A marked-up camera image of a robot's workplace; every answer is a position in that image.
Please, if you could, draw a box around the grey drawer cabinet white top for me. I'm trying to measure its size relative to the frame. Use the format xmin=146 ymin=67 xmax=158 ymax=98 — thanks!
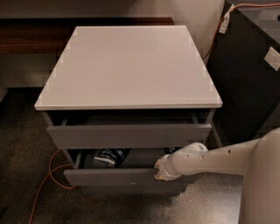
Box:
xmin=33 ymin=24 xmax=224 ymax=196

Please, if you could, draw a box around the grey bottom drawer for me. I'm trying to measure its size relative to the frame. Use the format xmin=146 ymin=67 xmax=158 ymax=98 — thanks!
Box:
xmin=80 ymin=183 xmax=186 ymax=195

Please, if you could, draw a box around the blue chip bag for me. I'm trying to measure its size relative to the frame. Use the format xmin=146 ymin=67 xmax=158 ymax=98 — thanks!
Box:
xmin=94 ymin=149 xmax=127 ymax=167

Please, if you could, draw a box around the black side cabinet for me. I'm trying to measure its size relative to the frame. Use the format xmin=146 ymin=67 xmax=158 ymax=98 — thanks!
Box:
xmin=206 ymin=0 xmax=280 ymax=144

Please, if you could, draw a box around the orange cable on floor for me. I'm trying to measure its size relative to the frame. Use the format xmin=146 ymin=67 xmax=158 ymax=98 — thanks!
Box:
xmin=28 ymin=149 xmax=77 ymax=224

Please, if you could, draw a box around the white cable tag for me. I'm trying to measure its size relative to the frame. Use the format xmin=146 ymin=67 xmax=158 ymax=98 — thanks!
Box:
xmin=219 ymin=12 xmax=230 ymax=34

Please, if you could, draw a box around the dark wooden bench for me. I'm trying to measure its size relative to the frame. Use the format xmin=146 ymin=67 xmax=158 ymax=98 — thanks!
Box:
xmin=0 ymin=17 xmax=174 ymax=54

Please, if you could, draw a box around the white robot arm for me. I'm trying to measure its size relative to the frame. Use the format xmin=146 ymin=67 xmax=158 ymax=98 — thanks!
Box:
xmin=155 ymin=128 xmax=280 ymax=224

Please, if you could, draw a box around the orange cable on wall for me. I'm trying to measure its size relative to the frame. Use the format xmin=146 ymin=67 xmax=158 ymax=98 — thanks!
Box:
xmin=202 ymin=3 xmax=280 ymax=61

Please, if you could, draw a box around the grey drawer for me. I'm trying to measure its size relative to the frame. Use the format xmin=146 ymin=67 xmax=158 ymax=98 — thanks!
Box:
xmin=80 ymin=183 xmax=186 ymax=195
xmin=64 ymin=148 xmax=196 ymax=186
xmin=48 ymin=109 xmax=212 ymax=150

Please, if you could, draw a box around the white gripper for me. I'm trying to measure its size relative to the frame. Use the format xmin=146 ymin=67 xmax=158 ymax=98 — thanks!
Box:
xmin=154 ymin=154 xmax=181 ymax=180

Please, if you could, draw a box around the small black snack packet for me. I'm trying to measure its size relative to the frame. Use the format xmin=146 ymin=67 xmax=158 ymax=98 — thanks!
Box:
xmin=164 ymin=147 xmax=176 ymax=154

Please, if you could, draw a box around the grey top drawer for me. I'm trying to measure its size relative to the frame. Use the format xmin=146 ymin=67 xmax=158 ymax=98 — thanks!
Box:
xmin=48 ymin=109 xmax=212 ymax=150

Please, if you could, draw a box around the white wall outlet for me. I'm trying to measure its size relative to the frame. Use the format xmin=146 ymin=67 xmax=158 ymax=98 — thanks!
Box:
xmin=264 ymin=47 xmax=280 ymax=71

